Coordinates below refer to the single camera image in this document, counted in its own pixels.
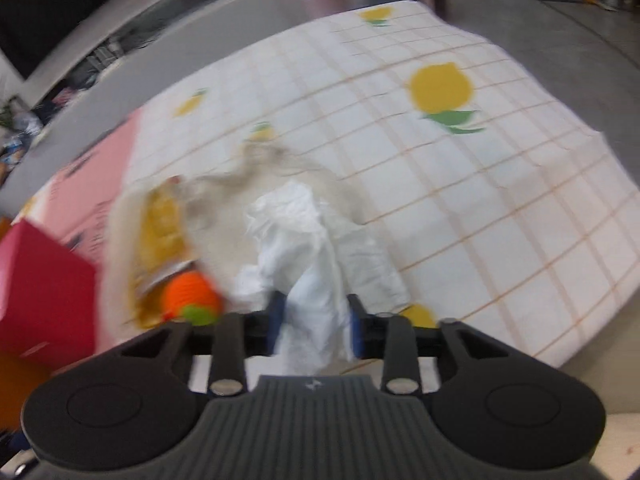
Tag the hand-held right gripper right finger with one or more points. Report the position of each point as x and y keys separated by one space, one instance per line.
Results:
x=356 y=330

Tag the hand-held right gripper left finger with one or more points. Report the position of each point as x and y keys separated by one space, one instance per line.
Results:
x=277 y=325

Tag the white cloth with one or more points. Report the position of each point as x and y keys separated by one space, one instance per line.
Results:
x=300 y=270

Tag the orange crochet toy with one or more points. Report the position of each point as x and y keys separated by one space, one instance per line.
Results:
x=190 y=295

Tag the clear plastic bag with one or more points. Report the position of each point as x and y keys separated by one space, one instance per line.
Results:
x=220 y=195

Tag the yellow snack packet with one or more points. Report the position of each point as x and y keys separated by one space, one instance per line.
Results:
x=160 y=230

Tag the checked lemon print tablecloth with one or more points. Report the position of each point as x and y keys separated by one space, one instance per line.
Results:
x=450 y=185

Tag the pink mat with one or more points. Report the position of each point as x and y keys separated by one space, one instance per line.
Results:
x=95 y=180

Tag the red cardboard box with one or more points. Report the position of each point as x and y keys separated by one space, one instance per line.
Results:
x=45 y=290

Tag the white marble television console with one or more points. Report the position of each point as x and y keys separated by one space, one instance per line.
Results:
x=190 y=10

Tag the black wall television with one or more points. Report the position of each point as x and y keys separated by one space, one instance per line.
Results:
x=50 y=5

